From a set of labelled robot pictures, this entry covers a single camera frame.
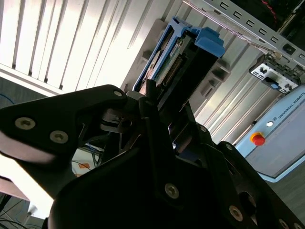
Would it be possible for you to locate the hard disk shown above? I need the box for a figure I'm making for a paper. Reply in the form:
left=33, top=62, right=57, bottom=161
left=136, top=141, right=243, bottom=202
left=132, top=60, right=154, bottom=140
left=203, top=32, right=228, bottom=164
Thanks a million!
left=132, top=16, right=226, bottom=163

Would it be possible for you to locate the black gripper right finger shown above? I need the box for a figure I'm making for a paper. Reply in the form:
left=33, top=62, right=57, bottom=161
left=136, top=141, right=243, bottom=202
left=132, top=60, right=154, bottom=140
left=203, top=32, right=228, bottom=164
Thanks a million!
left=184, top=100, right=305, bottom=229

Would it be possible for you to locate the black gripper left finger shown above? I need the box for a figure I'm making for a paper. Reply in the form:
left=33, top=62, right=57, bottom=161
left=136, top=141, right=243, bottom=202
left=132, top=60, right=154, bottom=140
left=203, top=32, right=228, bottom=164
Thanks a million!
left=0, top=79, right=189, bottom=213

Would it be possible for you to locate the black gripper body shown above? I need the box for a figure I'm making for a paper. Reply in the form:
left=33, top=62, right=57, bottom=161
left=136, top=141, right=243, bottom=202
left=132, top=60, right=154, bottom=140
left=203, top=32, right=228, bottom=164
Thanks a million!
left=47, top=143, right=305, bottom=229

